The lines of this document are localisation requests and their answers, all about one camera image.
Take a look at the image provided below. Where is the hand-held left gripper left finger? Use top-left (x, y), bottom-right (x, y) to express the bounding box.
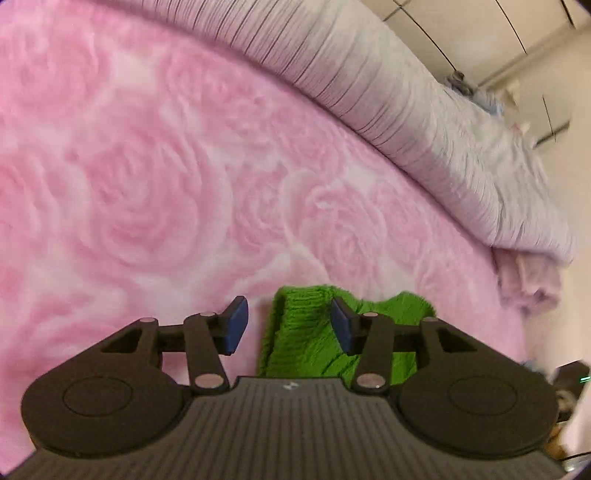
top-left (99, 295), bottom-right (250, 395)

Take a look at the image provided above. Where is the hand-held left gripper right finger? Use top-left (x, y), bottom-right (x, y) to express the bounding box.
top-left (330, 296), bottom-right (489, 395)

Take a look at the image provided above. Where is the green knit sweater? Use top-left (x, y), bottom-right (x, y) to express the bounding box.
top-left (256, 285), bottom-right (439, 389)

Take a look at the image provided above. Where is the purple pillow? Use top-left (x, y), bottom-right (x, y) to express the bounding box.
top-left (492, 247), bottom-right (562, 315)

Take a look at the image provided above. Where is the pink rose blanket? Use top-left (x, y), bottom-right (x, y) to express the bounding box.
top-left (0, 0), bottom-right (532, 462)

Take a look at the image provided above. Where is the grey striped duvet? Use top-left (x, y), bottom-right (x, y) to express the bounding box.
top-left (124, 0), bottom-right (578, 267)

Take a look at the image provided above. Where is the light blue plush toy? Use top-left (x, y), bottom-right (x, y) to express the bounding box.
top-left (471, 88), bottom-right (503, 117)

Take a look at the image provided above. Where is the grey plush toy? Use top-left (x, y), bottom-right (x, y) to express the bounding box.
top-left (443, 71), bottom-right (477, 97)

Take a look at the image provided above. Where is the cream wardrobe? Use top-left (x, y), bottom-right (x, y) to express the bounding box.
top-left (379, 0), bottom-right (591, 149)

